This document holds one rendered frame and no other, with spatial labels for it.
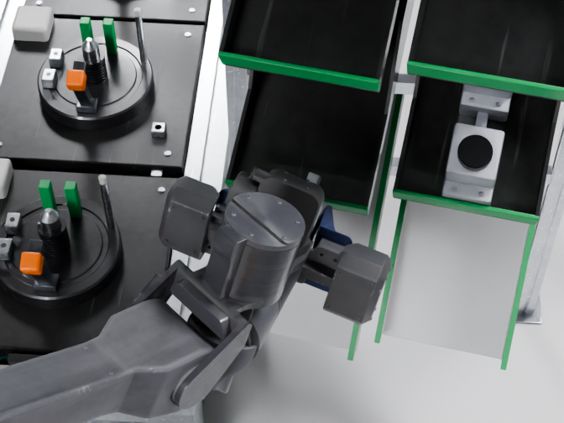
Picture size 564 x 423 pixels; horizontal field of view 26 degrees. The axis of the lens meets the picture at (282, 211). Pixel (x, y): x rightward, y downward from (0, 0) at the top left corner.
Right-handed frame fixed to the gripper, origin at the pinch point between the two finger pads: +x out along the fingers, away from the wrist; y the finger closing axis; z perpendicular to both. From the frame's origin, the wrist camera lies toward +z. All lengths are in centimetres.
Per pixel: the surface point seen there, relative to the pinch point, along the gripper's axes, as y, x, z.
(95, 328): 17.7, 8.6, -28.4
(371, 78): -2.6, 1.3, 14.5
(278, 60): 5.1, 2.7, 12.3
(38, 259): 23.8, 5.3, -19.6
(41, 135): 36, 30, -23
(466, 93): -9.6, 15.7, 8.8
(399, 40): -2.6, 14.1, 12.2
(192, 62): 24, 46, -16
